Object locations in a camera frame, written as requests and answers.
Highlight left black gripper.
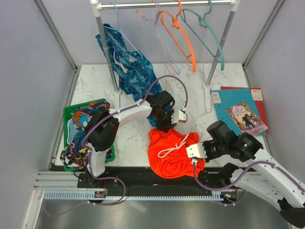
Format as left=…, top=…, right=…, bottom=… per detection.
left=153, top=110, right=176, bottom=134

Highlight orange shorts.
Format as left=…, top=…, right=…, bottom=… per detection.
left=148, top=128, right=205, bottom=179

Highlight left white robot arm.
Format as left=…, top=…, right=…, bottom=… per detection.
left=84, top=91, right=176, bottom=187

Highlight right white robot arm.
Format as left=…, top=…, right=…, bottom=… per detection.
left=203, top=121, right=305, bottom=229

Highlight blue patterned shorts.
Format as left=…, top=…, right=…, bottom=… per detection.
left=103, top=23, right=163, bottom=101

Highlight colourful comic print shorts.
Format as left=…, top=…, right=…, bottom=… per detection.
left=59, top=101, right=113, bottom=170

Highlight orange plastic hanger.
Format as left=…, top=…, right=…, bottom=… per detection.
left=159, top=0, right=197, bottom=72

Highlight teal plastic hanger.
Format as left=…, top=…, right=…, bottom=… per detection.
left=180, top=0, right=225, bottom=71

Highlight pink illustrated book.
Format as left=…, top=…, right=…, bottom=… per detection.
left=226, top=102, right=268, bottom=136

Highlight teal folder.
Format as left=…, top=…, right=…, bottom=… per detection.
left=212, top=88, right=260, bottom=135

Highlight red book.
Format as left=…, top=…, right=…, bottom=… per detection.
left=221, top=86, right=269, bottom=135

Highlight green plastic basket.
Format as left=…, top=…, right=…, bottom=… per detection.
left=63, top=98, right=116, bottom=171

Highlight silver clothes rack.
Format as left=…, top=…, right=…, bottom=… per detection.
left=90, top=0, right=240, bottom=112

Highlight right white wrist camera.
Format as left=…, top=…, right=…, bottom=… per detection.
left=186, top=142, right=207, bottom=164

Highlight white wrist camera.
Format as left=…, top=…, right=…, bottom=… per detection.
left=171, top=110, right=188, bottom=124
left=186, top=142, right=207, bottom=164

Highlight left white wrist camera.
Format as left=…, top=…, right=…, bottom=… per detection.
left=171, top=110, right=188, bottom=124

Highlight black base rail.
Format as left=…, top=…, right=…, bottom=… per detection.
left=76, top=166, right=239, bottom=198

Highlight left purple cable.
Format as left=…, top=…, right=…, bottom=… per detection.
left=81, top=74, right=189, bottom=206

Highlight purple cable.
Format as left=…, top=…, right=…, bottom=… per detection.
left=81, top=74, right=189, bottom=206
left=192, top=158, right=305, bottom=206

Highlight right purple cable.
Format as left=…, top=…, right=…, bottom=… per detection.
left=192, top=158, right=305, bottom=206

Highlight white cable duct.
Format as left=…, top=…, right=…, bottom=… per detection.
left=44, top=190, right=238, bottom=201

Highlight pink wire hanger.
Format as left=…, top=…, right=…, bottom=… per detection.
left=136, top=0, right=180, bottom=75

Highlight light blue wire hanger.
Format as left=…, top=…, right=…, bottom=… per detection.
left=110, top=2, right=147, bottom=54

